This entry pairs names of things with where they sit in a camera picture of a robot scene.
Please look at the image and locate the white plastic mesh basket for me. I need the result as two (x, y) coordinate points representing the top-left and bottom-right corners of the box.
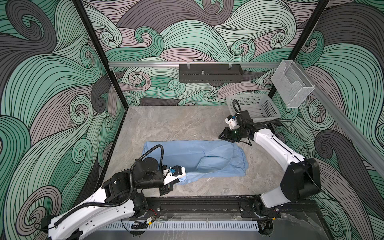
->
(226, 94), (281, 123)

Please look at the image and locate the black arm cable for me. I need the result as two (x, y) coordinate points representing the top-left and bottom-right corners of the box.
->
(231, 99), (293, 125)
(53, 144), (165, 227)

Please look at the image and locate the black perforated wall tray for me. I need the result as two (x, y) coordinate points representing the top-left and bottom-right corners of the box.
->
(179, 65), (244, 87)

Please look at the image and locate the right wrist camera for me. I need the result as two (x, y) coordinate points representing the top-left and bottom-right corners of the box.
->
(225, 115), (240, 130)

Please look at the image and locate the aluminium wall rail back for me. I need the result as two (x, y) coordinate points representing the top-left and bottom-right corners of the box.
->
(108, 61), (280, 69)

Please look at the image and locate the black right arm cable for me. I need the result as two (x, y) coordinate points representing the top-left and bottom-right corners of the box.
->
(231, 99), (293, 125)

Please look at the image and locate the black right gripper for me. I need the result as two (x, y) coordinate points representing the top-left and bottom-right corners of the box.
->
(218, 126), (246, 142)

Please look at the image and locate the aluminium wall rail right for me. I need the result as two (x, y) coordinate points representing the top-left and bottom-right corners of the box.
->
(298, 64), (384, 177)

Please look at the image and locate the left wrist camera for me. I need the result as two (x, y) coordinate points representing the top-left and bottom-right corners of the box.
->
(163, 166), (187, 186)

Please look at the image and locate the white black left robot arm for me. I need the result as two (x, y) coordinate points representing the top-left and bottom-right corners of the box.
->
(39, 158), (186, 240)

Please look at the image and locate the black frame post right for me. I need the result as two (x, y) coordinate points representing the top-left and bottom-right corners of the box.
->
(268, 0), (330, 98)

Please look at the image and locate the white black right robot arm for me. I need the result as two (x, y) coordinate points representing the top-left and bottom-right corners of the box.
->
(219, 111), (321, 215)

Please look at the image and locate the black frame post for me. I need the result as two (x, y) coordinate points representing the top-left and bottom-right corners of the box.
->
(268, 0), (330, 98)
(72, 0), (129, 111)

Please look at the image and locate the black frame post left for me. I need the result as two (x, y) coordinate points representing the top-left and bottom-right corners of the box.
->
(72, 0), (129, 111)

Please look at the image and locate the white slotted cable duct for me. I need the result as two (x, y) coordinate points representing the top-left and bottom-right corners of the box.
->
(99, 220), (259, 232)

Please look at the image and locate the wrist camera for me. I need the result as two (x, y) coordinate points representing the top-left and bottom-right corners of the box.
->
(225, 115), (240, 130)
(163, 166), (187, 186)

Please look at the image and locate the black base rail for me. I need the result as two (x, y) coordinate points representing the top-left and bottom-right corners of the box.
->
(146, 195), (320, 220)

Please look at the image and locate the aluminium wall rail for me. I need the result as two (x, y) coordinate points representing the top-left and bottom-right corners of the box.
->
(108, 61), (280, 69)
(298, 64), (384, 177)

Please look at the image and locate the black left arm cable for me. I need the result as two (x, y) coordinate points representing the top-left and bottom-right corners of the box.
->
(53, 144), (165, 227)

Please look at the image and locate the light blue long sleeve shirt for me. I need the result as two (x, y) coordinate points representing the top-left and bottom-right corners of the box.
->
(143, 140), (249, 185)

